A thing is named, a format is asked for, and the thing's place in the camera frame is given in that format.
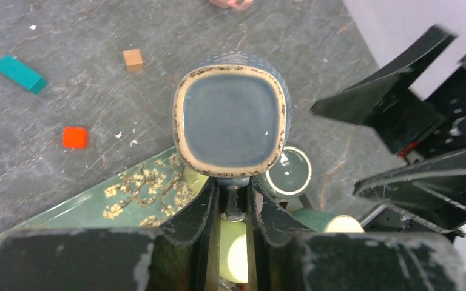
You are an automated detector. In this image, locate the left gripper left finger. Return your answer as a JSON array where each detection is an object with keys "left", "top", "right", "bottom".
[{"left": 0, "top": 178, "right": 220, "bottom": 290}]

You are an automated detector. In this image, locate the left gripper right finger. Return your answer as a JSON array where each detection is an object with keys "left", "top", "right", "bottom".
[{"left": 247, "top": 181, "right": 466, "bottom": 290}]

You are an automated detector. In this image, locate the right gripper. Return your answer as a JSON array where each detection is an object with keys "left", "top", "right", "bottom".
[{"left": 311, "top": 25, "right": 466, "bottom": 233}]

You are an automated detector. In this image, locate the dark teal mug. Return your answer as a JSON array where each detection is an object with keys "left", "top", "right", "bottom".
[{"left": 257, "top": 143, "right": 312, "bottom": 201}]

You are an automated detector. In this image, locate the blue-grey square mug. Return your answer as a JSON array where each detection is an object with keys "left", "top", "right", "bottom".
[{"left": 172, "top": 50, "right": 291, "bottom": 222}]

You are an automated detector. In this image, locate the light pink hexagonal mug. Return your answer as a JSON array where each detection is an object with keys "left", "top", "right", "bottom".
[{"left": 208, "top": 0, "right": 254, "bottom": 11}]

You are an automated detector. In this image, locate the light green mug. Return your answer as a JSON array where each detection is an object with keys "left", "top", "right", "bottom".
[{"left": 219, "top": 220, "right": 249, "bottom": 283}]

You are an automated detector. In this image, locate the cream and green mug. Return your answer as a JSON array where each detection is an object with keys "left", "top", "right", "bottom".
[{"left": 291, "top": 208, "right": 365, "bottom": 233}]

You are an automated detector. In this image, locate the floral teal tray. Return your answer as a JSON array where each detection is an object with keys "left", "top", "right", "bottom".
[{"left": 0, "top": 147, "right": 207, "bottom": 243}]

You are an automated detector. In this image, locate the red cube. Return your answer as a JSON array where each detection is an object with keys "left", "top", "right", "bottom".
[{"left": 62, "top": 127, "right": 88, "bottom": 149}]

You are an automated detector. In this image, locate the tan wooden cube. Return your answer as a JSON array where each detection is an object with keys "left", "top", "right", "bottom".
[{"left": 122, "top": 48, "right": 144, "bottom": 73}]

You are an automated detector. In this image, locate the teal rectangular block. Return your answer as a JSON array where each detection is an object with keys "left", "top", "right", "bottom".
[{"left": 0, "top": 55, "right": 47, "bottom": 95}]

